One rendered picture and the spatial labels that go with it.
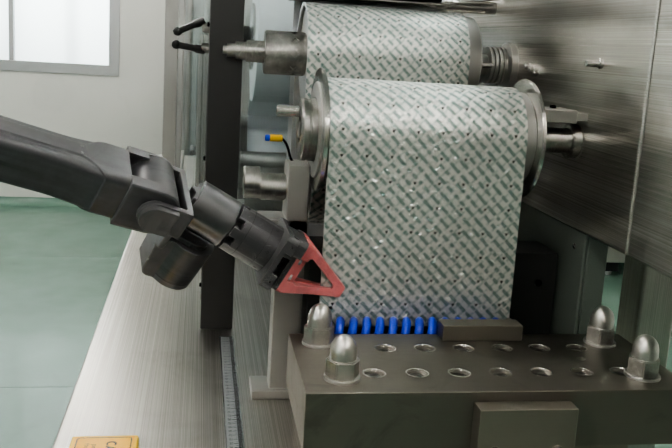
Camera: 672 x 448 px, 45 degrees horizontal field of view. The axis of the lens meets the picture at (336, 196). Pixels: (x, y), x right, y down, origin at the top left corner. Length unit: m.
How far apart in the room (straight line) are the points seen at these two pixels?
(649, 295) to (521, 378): 0.43
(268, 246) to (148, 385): 0.30
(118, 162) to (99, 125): 5.69
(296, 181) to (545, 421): 0.40
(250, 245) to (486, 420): 0.31
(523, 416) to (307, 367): 0.22
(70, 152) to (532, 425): 0.52
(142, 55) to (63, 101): 0.69
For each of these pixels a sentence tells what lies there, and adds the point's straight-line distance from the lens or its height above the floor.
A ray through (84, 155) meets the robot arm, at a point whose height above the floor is 1.23.
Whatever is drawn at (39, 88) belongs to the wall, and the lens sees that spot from 6.59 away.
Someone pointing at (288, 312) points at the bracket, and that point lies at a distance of 1.05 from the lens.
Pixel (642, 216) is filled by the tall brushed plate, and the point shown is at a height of 1.19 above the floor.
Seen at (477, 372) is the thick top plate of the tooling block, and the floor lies 1.03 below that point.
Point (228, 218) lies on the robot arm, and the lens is 0.90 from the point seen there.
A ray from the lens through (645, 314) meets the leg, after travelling 1.27.
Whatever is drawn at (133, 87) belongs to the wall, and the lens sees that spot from 6.50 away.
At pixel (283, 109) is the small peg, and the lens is 0.97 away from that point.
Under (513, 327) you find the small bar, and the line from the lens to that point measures 0.97.
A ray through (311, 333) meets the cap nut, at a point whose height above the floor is 1.05.
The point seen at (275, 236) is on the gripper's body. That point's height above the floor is 1.14.
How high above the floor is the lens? 1.35
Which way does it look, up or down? 10 degrees down
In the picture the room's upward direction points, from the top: 4 degrees clockwise
